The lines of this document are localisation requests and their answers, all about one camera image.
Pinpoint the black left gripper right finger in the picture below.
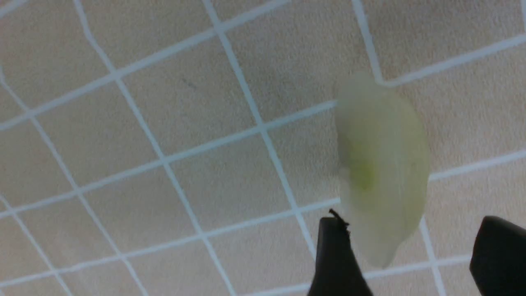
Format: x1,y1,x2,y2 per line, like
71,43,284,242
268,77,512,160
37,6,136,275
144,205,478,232
470,216,526,296

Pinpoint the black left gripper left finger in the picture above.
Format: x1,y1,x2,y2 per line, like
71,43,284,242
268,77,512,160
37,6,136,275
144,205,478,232
308,209,373,296

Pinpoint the pale green dumpling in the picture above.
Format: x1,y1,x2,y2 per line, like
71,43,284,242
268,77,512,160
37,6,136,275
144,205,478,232
335,72,430,268

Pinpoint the checkered peach tablecloth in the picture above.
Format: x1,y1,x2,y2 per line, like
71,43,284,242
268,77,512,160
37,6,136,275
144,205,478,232
1,0,525,296

